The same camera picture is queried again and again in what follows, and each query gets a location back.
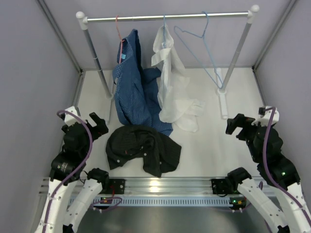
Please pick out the perforated cable duct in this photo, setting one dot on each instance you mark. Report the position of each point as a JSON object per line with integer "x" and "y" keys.
{"x": 171, "y": 201}

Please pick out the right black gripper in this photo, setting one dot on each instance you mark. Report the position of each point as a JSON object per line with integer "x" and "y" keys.
{"x": 240, "y": 121}

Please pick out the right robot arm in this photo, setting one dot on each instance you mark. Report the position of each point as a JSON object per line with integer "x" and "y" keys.
{"x": 279, "y": 173}

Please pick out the pink wire hanger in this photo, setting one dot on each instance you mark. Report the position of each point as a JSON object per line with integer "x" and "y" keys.
{"x": 118, "y": 31}

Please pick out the light blue hanger with shirt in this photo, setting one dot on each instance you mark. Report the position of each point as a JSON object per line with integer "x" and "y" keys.
{"x": 164, "y": 44}

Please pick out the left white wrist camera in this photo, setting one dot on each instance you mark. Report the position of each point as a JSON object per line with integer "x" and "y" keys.
{"x": 71, "y": 115}

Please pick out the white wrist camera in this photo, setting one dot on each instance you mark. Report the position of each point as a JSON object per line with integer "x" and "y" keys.
{"x": 265, "y": 113}
{"x": 71, "y": 115}

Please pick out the blue checkered shirt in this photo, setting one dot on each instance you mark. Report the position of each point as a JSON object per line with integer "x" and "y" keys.
{"x": 136, "y": 88}

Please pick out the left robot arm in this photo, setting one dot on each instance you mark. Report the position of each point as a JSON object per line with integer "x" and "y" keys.
{"x": 60, "y": 216}

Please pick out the light blue wire hanger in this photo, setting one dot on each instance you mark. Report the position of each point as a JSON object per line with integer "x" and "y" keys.
{"x": 206, "y": 48}

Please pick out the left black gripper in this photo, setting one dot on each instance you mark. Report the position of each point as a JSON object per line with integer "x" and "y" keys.
{"x": 101, "y": 128}

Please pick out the white and silver clothes rack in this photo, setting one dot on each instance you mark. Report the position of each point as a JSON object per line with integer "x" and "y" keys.
{"x": 223, "y": 81}

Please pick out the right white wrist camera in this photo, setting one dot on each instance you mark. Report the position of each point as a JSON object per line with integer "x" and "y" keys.
{"x": 265, "y": 113}

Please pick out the black pinstriped shirt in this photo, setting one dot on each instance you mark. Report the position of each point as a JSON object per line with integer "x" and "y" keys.
{"x": 160, "y": 153}

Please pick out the white shirt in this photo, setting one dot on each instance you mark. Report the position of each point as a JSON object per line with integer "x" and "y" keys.
{"x": 176, "y": 105}

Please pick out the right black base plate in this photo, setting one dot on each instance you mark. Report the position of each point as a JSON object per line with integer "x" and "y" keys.
{"x": 223, "y": 187}

